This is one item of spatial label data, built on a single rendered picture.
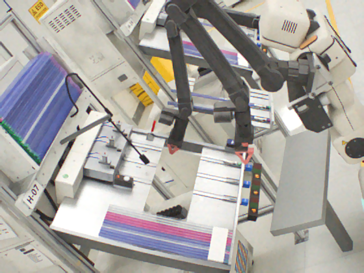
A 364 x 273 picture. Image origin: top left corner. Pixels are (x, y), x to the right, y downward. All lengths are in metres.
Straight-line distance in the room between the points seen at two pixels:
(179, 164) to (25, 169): 1.78
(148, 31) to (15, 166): 1.55
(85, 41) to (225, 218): 1.56
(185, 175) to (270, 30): 2.04
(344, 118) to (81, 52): 1.83
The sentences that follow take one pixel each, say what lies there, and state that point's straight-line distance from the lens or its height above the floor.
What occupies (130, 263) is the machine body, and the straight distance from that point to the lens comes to 2.42.
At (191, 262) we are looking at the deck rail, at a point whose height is 0.82.
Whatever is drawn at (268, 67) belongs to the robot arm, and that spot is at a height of 1.28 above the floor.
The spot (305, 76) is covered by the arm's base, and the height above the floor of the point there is 1.20.
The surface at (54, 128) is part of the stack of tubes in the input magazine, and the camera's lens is 1.98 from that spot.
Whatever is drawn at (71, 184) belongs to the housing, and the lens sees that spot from 1.93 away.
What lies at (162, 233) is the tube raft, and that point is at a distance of 1.87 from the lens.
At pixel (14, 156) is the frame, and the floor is 1.49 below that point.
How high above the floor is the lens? 1.92
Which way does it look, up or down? 26 degrees down
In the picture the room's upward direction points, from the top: 39 degrees counter-clockwise
